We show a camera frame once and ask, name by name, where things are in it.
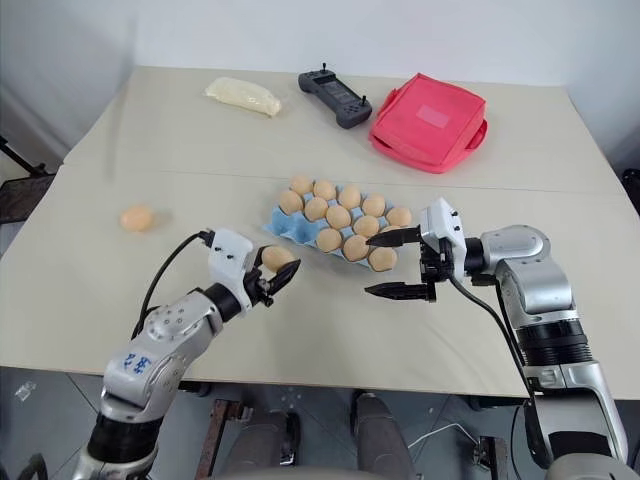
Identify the clear plastic scrap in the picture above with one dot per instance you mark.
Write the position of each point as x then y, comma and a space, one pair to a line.
26, 391

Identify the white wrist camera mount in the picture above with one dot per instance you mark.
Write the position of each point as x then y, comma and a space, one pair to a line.
229, 255
440, 220

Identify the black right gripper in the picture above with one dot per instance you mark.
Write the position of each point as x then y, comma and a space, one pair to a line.
432, 262

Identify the black metal stand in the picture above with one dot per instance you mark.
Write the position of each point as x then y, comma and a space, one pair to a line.
22, 192

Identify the black object at wall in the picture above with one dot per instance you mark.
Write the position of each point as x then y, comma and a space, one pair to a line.
632, 184

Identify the blue egg carton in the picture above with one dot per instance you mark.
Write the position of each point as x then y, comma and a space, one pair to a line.
287, 222

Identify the clear bag of white grains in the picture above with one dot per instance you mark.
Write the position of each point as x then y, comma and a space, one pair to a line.
242, 96

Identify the brown egg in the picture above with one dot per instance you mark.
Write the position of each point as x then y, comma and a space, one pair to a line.
278, 257
329, 240
136, 218
316, 208
325, 189
399, 216
391, 228
356, 249
301, 184
366, 226
382, 259
339, 217
291, 201
374, 205
349, 196

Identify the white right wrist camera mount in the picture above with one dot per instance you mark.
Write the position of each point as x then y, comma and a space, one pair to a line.
440, 220

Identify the red fabric lunch bag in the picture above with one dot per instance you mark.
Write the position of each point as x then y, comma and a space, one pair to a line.
430, 122

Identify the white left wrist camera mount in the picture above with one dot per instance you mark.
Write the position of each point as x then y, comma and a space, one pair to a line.
229, 255

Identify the rusty metal table leg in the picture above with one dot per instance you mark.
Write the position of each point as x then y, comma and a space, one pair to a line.
212, 435

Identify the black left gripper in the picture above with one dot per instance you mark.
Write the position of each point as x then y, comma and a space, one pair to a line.
260, 289

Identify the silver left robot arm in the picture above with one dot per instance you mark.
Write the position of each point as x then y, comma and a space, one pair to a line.
150, 350

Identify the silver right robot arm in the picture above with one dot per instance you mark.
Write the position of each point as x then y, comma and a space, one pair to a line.
535, 270

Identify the dark grey handheld controller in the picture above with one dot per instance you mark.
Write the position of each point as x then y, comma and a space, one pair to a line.
332, 95

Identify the dark rounded shape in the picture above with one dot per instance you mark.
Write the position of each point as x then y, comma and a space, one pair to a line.
382, 435

